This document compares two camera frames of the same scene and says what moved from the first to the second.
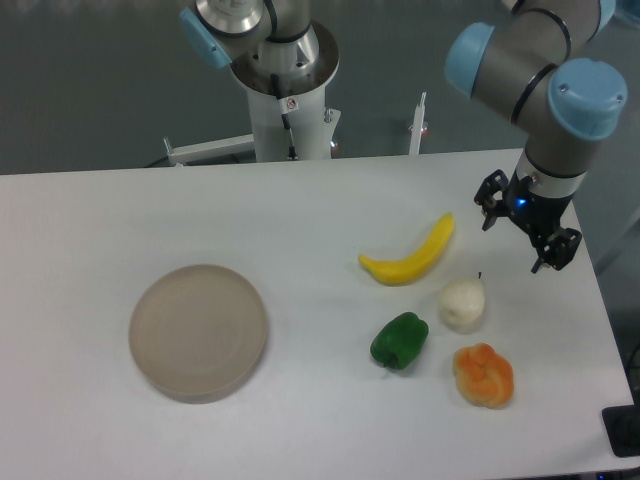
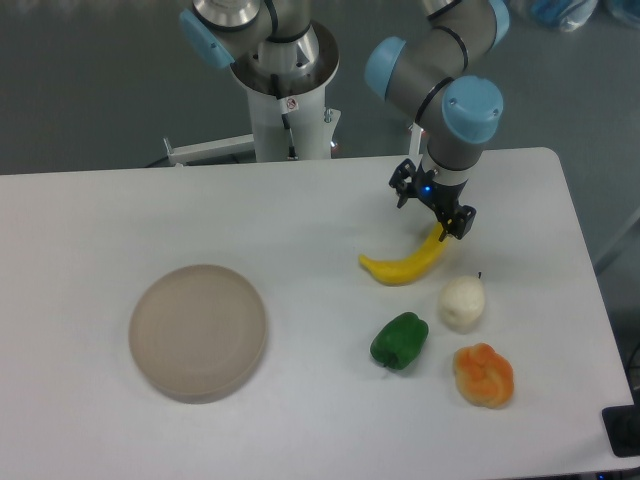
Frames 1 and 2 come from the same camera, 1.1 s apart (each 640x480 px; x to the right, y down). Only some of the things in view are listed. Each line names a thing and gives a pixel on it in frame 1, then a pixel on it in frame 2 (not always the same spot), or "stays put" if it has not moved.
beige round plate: [198, 332] stays put
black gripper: [536, 215] to [458, 224]
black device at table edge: [622, 424] stays put
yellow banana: [416, 264] stays put
